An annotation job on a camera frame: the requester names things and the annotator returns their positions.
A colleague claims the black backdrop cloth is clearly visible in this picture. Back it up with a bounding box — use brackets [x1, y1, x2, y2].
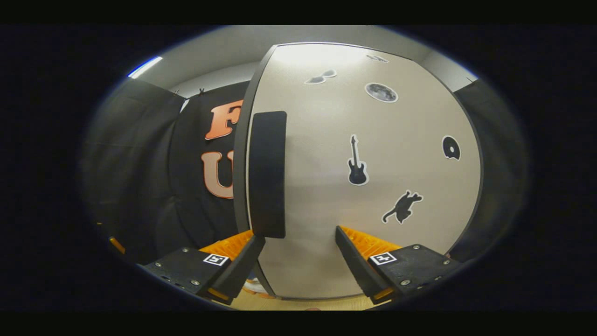
[82, 77, 530, 264]

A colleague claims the light grey cabinet door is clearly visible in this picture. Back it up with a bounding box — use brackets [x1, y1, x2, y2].
[245, 42, 483, 299]

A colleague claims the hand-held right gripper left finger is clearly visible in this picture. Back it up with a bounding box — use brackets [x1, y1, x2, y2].
[138, 230, 266, 306]

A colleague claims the dark grey cabinet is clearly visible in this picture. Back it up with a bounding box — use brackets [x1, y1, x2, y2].
[232, 42, 486, 301]

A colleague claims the small white toy figure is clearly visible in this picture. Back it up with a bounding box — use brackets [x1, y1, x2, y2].
[245, 278, 271, 294]

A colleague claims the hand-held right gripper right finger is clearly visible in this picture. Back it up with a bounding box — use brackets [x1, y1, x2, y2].
[335, 225, 465, 305]

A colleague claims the ceiling light panel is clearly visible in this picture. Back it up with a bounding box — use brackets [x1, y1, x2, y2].
[127, 56, 164, 79]

